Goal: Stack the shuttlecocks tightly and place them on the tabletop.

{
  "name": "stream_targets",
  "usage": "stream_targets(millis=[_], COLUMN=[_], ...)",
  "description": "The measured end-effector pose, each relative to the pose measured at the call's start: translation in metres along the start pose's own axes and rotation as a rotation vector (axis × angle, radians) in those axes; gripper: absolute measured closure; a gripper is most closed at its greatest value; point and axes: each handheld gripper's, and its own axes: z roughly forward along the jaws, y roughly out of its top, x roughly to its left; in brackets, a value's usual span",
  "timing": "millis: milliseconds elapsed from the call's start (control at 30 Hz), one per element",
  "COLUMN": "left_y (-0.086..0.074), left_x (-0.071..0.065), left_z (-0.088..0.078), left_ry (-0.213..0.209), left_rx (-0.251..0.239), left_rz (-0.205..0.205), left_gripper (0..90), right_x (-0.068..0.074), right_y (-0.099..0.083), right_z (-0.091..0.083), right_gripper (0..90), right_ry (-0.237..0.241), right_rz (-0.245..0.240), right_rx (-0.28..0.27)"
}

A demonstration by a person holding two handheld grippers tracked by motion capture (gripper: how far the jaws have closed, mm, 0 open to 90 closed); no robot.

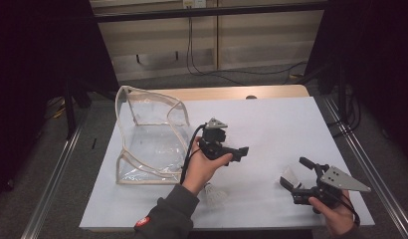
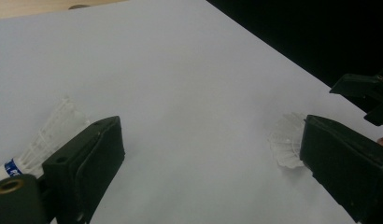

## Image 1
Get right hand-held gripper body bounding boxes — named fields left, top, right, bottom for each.
left=291, top=164, right=372, bottom=215

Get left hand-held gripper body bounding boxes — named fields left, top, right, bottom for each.
left=197, top=118, right=241, bottom=167

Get clear plastic bag beige trim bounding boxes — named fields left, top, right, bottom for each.
left=114, top=85, right=191, bottom=186

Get person's left hand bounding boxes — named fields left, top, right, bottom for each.
left=181, top=135, right=234, bottom=197

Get person's right hand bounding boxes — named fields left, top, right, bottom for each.
left=307, top=189, right=361, bottom=238

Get pale blue table mat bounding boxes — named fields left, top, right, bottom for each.
left=79, top=96, right=375, bottom=231

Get black metal stand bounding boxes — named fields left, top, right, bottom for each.
left=64, top=79, right=92, bottom=138
left=319, top=59, right=350, bottom=123

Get beige cabinet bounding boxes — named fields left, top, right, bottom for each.
left=91, top=0, right=325, bottom=83

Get black curtain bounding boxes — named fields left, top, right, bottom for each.
left=305, top=0, right=408, bottom=167
left=0, top=0, right=120, bottom=203

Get right hand-held gripper cable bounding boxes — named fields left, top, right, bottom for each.
left=327, top=188, right=361, bottom=227

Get hand-held gripper cable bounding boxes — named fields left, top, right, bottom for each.
left=179, top=122, right=207, bottom=185
left=327, top=188, right=361, bottom=227

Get left hand-held gripper cable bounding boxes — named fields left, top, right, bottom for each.
left=179, top=122, right=207, bottom=185

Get metal floor rail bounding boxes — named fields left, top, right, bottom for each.
left=21, top=109, right=89, bottom=239
left=322, top=96, right=408, bottom=239

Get black floor cables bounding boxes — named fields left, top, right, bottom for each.
left=327, top=93, right=362, bottom=137

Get black power cable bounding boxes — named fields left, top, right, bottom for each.
left=186, top=8, right=308, bottom=87

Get white wall socket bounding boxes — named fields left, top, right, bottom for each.
left=182, top=0, right=207, bottom=9

